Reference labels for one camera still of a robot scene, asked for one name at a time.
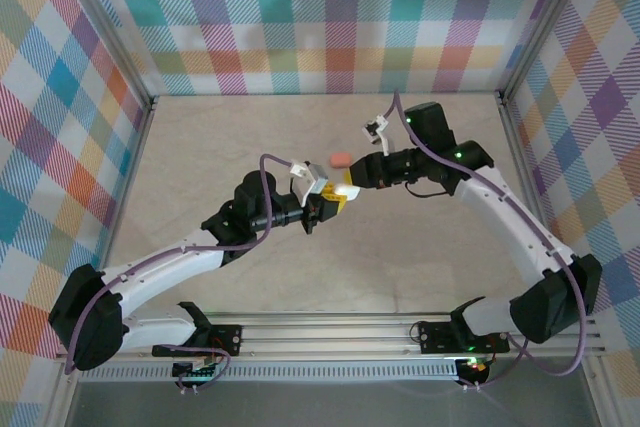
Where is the small controller board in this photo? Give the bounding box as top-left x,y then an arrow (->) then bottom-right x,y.
453,356 -> 494,384
172,360 -> 221,382

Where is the slotted grey cable duct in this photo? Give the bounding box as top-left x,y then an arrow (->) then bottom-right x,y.
107,357 -> 461,384

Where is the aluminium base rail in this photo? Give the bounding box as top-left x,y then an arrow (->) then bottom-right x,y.
119,310 -> 604,361

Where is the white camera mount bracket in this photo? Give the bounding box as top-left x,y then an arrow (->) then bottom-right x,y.
288,158 -> 322,209
363,115 -> 395,158

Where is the aluminium frame post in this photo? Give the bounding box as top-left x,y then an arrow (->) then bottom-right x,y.
47,0 -> 156,108
43,380 -> 81,427
497,0 -> 599,106
580,356 -> 624,427

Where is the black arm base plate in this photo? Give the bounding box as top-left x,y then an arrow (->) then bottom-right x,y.
418,321 -> 511,354
208,324 -> 245,356

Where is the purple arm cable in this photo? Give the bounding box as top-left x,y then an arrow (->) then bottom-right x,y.
64,152 -> 296,394
383,90 -> 590,391

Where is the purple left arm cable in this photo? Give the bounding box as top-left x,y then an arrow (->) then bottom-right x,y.
64,152 -> 296,394

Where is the white left camera mount bracket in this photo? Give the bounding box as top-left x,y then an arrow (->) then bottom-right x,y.
288,158 -> 322,209

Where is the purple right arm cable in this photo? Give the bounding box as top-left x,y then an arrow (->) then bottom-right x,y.
383,90 -> 590,391

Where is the white right camera mount bracket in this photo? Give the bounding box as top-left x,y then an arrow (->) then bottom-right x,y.
363,115 -> 395,158

